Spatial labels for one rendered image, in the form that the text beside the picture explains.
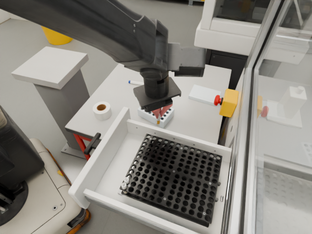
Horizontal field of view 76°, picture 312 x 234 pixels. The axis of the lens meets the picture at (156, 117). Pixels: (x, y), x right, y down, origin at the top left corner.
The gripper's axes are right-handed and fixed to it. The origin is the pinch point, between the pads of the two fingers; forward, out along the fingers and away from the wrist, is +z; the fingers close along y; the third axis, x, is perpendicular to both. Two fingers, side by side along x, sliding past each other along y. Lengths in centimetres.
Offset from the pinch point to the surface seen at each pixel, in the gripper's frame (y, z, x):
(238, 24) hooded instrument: 58, 7, 39
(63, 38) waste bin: -37, 94, 244
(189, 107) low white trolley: 19.8, 22.8, 14.9
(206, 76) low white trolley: 38, 25, 31
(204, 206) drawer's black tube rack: 0.8, 6.3, -24.5
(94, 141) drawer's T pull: -18.7, 4.7, 2.2
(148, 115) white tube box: 1.5, 18.3, 14.8
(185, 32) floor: 129, 113, 211
